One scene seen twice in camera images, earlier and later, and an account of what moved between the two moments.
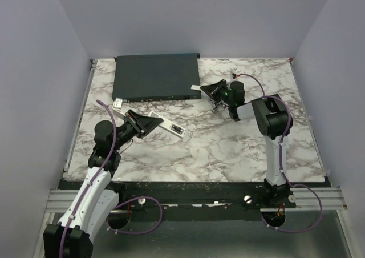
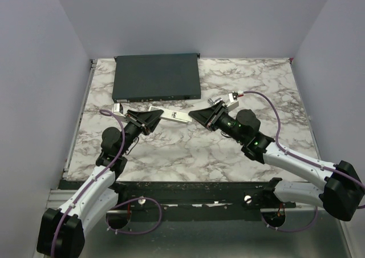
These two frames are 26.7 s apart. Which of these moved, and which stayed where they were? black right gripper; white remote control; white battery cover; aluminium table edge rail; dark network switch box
Moved: white remote control; black right gripper; white battery cover
Stayed: aluminium table edge rail; dark network switch box
